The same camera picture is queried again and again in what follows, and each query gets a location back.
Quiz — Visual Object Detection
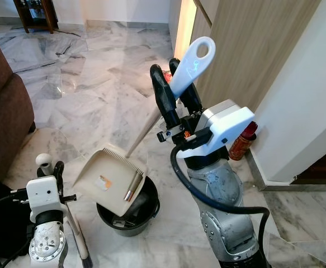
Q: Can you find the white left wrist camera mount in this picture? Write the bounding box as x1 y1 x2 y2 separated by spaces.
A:
27 175 64 222

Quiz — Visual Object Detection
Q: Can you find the red and orange bottle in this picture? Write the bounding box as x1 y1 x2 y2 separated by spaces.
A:
228 121 259 162

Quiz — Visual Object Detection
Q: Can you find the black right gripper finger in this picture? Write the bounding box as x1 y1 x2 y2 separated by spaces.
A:
150 64 179 130
171 58 203 115

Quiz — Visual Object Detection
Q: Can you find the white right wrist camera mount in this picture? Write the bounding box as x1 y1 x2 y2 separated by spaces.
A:
179 99 257 160

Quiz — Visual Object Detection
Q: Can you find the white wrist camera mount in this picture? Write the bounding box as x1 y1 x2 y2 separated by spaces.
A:
27 175 64 222
179 99 257 160

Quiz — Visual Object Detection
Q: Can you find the white long-handled dustpan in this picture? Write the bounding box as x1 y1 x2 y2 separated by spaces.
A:
72 36 217 217

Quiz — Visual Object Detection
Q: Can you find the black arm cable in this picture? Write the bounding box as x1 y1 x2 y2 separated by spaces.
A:
170 142 271 263
0 190 30 267

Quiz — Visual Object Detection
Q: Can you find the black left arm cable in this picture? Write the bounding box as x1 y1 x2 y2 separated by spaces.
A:
0 190 30 267

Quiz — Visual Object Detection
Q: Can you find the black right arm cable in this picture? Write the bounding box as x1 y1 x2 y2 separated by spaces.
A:
170 142 271 263

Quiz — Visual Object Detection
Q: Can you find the brown fabric sofa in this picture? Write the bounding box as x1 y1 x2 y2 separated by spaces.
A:
0 20 36 182

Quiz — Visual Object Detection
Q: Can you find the black plastic bucket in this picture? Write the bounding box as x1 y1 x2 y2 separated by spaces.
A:
96 176 161 238

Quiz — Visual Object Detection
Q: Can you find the dark wooden cabinet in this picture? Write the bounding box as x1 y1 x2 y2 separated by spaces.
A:
13 0 59 34

